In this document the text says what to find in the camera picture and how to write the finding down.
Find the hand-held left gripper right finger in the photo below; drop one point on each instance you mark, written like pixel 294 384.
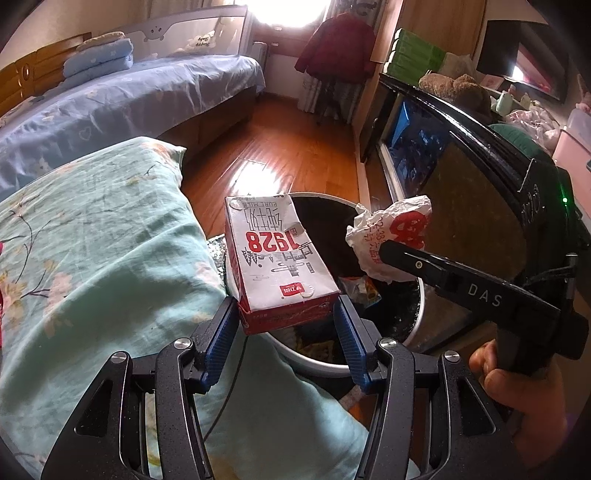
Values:
pixel 353 341

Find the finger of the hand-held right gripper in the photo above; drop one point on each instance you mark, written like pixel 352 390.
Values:
pixel 415 263

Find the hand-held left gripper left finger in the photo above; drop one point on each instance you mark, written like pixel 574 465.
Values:
pixel 217 341

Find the white red wrapper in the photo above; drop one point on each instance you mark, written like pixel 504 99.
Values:
pixel 392 226

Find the round white trash bin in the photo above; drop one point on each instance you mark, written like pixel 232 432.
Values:
pixel 295 357

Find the white red milk carton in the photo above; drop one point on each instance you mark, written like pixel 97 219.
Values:
pixel 277 267

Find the person's right hand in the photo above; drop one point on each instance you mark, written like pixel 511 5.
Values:
pixel 521 397

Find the yellow crumpled wrapper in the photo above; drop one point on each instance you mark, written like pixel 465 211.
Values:
pixel 318 350

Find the colourful snack packet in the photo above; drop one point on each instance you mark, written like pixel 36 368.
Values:
pixel 364 290

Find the glossy black cabinet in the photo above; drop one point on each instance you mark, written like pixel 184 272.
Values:
pixel 475 198

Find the teal floral quilt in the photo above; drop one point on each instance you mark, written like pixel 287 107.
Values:
pixel 92 254

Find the pink storage box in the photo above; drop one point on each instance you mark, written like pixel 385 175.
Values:
pixel 572 154

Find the dark green cushion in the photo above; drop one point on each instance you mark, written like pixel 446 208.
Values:
pixel 521 138

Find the brown teddy bear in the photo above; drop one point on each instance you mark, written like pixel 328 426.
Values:
pixel 457 92

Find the pile of pink clothes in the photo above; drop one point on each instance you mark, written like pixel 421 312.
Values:
pixel 533 127

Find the black clothes stand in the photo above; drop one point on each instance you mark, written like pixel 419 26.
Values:
pixel 332 101

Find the mint green cup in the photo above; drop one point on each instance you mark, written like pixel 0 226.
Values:
pixel 501 102

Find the translucent storage box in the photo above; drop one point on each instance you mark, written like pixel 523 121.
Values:
pixel 581 122

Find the stack of green boxes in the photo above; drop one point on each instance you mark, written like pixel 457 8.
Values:
pixel 415 55

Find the dark red jacket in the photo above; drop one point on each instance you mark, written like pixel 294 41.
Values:
pixel 337 46

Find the black flat screen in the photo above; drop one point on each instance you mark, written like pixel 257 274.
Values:
pixel 512 50

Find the bed with blue sheet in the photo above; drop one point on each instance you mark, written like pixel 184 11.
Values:
pixel 138 101

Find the folded blue blanket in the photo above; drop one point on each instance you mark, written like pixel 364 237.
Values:
pixel 97 62

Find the beige folded towel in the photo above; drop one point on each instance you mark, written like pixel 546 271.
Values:
pixel 101 40

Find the wooden headboard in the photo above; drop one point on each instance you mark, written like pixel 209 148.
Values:
pixel 37 69

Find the grey bed guard rail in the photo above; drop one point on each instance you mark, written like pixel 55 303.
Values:
pixel 184 32

